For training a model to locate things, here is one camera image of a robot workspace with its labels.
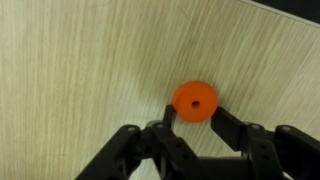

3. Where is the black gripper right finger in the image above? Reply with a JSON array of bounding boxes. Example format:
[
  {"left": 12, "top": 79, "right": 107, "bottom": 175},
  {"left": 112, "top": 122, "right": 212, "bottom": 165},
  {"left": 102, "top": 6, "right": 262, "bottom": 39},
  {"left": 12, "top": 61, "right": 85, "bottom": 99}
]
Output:
[{"left": 210, "top": 105, "right": 320, "bottom": 180}]

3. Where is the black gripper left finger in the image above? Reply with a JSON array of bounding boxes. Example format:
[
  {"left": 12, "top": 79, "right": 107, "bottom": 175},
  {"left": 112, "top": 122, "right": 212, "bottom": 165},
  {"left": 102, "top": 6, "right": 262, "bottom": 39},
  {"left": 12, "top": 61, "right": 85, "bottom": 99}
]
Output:
[{"left": 74, "top": 104, "right": 202, "bottom": 180}]

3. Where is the orange wooden ring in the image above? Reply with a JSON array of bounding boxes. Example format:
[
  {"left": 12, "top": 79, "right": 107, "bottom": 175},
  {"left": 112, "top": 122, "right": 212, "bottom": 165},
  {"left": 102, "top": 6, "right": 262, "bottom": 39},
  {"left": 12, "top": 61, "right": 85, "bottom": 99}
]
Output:
[{"left": 172, "top": 80, "right": 219, "bottom": 124}]

